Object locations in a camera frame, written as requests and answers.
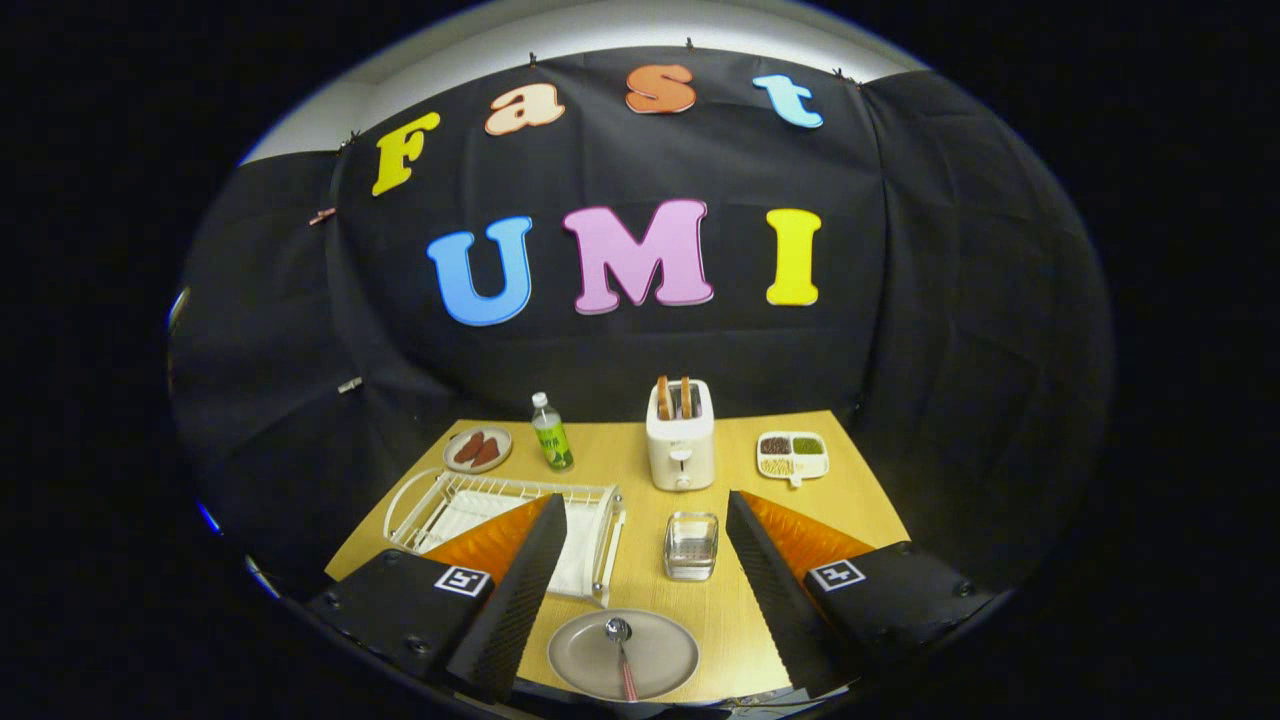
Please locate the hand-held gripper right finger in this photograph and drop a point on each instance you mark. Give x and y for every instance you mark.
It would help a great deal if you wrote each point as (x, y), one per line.
(775, 600)

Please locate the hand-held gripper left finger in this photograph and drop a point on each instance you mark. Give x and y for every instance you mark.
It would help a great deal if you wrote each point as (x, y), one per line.
(510, 610)

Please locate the grey round plate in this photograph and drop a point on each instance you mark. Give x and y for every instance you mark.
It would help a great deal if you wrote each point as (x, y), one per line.
(660, 655)

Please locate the white divided dish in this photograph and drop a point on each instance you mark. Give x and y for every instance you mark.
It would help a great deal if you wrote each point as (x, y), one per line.
(810, 467)

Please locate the small beige plate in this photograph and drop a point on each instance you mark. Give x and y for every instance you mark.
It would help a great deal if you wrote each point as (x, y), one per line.
(503, 437)

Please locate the yellow soybeans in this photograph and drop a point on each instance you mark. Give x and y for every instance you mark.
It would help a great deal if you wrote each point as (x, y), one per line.
(776, 466)

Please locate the dark red beans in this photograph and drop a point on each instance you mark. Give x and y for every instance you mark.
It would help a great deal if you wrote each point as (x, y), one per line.
(775, 446)

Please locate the green beans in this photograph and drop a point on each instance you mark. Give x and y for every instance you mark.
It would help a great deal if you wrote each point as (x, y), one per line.
(808, 446)

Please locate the red meat slice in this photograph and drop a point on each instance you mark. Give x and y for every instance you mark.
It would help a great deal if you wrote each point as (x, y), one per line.
(468, 448)
(487, 453)

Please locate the green label drink bottle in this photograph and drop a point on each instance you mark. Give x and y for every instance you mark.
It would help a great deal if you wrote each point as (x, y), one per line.
(552, 440)

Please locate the white toaster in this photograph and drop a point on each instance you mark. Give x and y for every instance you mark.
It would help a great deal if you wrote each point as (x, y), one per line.
(680, 450)

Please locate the toasted bread slice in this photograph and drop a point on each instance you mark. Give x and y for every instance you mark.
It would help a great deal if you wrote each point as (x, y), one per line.
(685, 397)
(664, 398)

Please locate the black backdrop cloth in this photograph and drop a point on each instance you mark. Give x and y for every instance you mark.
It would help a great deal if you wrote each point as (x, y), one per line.
(640, 350)

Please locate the orange clip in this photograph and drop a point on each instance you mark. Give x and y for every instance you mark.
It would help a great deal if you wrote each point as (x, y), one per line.
(322, 215)

